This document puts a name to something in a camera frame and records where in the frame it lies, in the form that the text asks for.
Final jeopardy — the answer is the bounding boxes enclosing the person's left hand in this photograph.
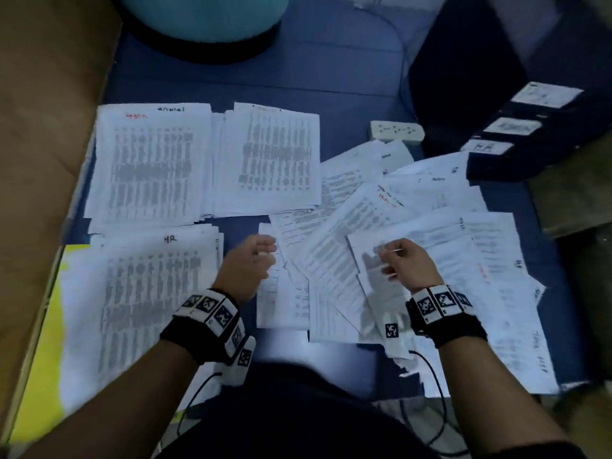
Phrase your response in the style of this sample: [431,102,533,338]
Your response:
[212,234,279,304]

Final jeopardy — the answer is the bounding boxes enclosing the person's right hand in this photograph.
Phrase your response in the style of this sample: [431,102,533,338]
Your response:
[375,238,446,293]

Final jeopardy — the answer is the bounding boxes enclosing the pile of printed papers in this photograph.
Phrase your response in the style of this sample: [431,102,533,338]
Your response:
[256,138,560,396]

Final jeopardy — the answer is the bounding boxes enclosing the neat stack of printed papers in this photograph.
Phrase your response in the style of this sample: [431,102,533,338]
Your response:
[205,102,323,219]
[84,102,214,235]
[59,224,226,417]

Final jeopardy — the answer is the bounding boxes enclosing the yellow folder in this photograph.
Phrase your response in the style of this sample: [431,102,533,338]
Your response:
[10,245,92,446]

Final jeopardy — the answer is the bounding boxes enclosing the person's left forearm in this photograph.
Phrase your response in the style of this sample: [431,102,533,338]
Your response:
[24,339,197,459]

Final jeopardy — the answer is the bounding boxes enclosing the person's right forearm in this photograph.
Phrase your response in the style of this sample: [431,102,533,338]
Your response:
[438,337,575,459]

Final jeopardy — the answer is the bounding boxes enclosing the person's dark trousers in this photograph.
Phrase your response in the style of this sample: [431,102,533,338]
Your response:
[157,363,589,459]

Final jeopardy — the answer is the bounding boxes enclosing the black marker wristband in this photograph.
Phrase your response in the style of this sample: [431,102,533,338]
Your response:
[404,284,489,348]
[159,288,247,364]

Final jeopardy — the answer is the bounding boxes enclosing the white power strip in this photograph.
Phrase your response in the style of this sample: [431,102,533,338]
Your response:
[369,120,426,144]

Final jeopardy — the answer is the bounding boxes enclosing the brown cardboard box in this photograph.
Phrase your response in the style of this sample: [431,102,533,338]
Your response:
[530,157,612,240]

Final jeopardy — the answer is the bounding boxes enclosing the teal cylindrical barrel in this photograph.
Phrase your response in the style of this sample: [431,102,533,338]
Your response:
[117,0,291,63]

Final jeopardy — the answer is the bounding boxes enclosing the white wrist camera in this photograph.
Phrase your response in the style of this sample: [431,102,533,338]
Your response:
[377,315,419,360]
[222,334,258,386]

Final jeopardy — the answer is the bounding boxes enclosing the thin power cable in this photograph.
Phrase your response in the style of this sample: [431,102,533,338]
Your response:
[354,3,414,122]

